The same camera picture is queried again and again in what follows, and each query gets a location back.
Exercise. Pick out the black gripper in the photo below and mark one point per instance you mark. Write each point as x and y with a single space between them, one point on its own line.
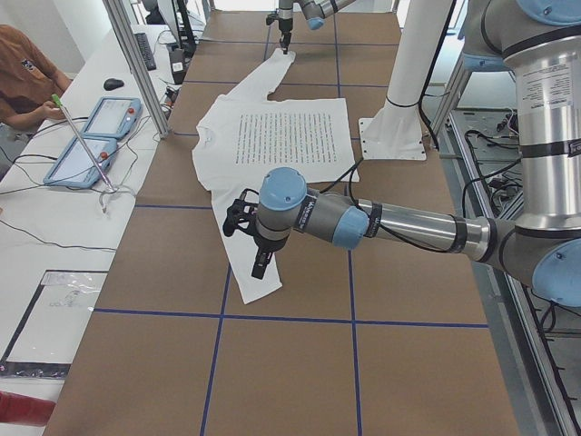
284 26
269 243

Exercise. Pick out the white long-sleeve printed shirt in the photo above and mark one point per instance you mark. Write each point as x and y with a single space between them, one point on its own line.
244 135

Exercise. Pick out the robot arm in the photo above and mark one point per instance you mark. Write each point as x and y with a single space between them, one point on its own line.
314 14
540 42

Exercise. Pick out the black power adapter with label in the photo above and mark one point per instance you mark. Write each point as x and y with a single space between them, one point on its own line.
177 65

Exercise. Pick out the black keyboard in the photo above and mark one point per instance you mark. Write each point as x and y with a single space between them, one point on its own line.
145 50

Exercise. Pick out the black computer mouse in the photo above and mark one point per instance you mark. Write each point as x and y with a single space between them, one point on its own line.
111 84

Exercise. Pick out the upper blue teach pendant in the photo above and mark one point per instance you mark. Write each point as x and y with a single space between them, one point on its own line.
113 117

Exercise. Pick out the blue teach pendant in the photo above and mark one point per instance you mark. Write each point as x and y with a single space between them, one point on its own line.
74 168
113 117

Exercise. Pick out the lower blue teach pendant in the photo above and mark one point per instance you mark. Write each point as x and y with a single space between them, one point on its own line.
74 168

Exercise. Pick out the silver rod with green tip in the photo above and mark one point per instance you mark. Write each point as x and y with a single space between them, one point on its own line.
110 189

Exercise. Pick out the person in brown shirt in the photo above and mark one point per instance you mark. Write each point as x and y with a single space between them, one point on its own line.
29 80

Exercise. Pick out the red object at corner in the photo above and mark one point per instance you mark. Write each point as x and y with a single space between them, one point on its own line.
25 410

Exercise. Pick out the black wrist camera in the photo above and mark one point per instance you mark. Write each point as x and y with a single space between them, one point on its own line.
241 216
271 18

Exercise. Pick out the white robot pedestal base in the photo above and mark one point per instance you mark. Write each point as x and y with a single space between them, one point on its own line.
395 132

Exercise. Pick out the aluminium frame post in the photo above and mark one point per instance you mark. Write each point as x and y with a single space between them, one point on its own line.
124 33

